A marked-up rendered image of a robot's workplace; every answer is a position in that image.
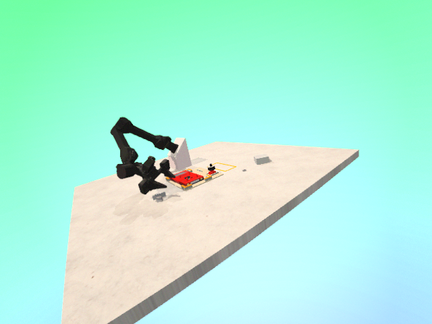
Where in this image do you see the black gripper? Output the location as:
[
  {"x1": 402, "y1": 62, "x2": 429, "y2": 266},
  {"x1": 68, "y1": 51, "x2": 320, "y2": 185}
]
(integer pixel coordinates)
[{"x1": 138, "y1": 159, "x2": 176, "y2": 194}]

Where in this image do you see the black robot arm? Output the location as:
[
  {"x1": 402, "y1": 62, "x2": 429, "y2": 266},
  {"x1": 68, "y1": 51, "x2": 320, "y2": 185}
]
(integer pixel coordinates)
[{"x1": 110, "y1": 117, "x2": 179, "y2": 179}]

